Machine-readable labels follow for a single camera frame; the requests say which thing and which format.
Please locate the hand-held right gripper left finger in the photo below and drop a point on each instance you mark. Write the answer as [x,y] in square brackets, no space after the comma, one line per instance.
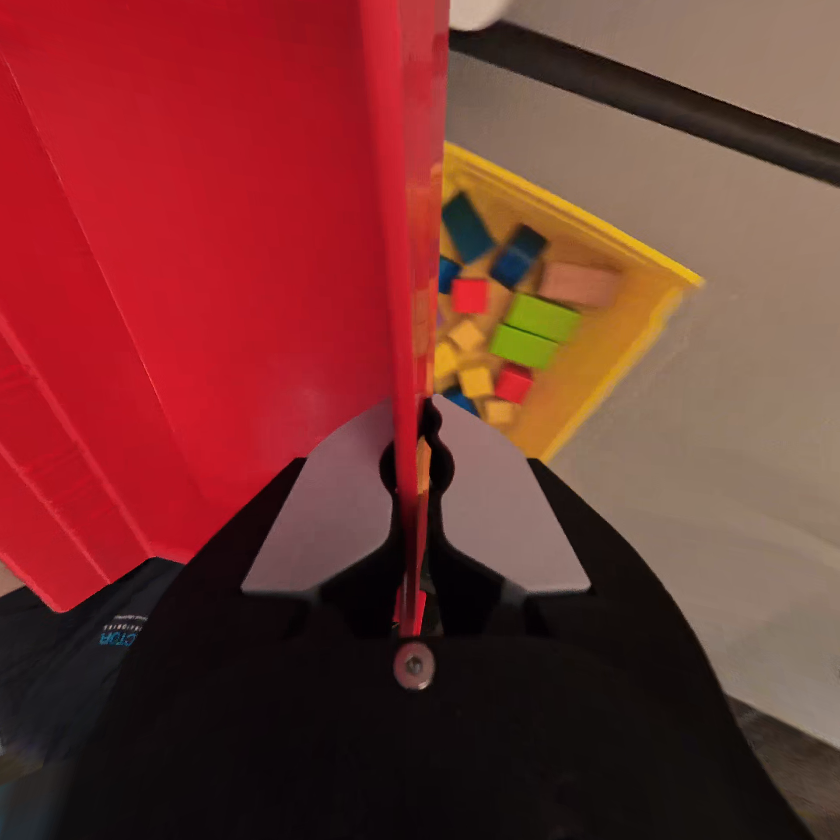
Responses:
[321,518]

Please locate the natural wooden rectangular block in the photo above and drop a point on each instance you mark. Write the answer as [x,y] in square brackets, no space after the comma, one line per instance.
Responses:
[581,285]

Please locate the instruction sheet stand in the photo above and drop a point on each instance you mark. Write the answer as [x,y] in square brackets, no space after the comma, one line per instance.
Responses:
[472,13]

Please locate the red plastic bin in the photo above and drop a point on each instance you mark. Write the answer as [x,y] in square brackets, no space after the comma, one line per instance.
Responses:
[197,262]

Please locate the red wooden cube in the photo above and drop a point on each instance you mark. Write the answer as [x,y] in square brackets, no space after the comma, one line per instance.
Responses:
[513,384]
[470,295]

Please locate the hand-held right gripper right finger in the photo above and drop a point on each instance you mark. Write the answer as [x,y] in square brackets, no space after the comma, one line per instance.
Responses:
[505,525]

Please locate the yellow wooden cube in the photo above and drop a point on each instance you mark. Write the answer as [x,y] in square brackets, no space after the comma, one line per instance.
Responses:
[467,334]
[476,380]
[445,359]
[499,411]

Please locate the green rectangular wooden block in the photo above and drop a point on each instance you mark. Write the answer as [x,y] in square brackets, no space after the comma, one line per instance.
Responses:
[522,346]
[541,318]

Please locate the blue rectangular wooden block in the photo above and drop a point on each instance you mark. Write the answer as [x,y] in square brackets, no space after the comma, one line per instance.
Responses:
[460,400]

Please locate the yellow plastic bin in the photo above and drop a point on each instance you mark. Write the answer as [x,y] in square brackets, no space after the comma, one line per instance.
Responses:
[604,367]

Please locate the blue wooden half cylinder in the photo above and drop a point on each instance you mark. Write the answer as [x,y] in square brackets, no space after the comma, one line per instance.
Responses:
[518,256]

